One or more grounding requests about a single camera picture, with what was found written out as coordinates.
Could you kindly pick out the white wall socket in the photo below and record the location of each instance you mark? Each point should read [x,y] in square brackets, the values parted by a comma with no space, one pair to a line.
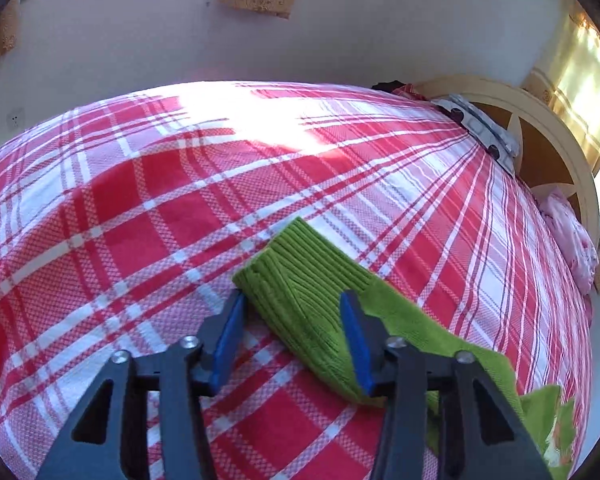
[15,120]

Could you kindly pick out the green knit sweater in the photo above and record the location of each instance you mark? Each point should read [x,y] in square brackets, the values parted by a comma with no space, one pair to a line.
[305,285]

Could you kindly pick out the cream wooden headboard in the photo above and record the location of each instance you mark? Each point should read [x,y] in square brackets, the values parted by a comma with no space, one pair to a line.
[545,160]

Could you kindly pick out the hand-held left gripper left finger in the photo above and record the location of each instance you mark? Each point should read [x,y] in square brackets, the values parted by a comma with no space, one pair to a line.
[227,345]

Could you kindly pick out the dark cloth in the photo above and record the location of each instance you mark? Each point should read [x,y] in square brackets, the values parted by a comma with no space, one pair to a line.
[386,85]

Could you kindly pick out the grey patterned pillow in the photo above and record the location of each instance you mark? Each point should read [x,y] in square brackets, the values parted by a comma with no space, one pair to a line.
[480,125]

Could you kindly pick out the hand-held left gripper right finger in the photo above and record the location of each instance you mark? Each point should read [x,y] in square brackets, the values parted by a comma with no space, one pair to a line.
[357,345]

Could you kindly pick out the red plaid bedsheet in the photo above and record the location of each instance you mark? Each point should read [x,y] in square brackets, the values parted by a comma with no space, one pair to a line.
[130,200]

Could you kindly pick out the pink floral pillow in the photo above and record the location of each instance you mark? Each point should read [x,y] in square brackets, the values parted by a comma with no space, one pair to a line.
[570,235]

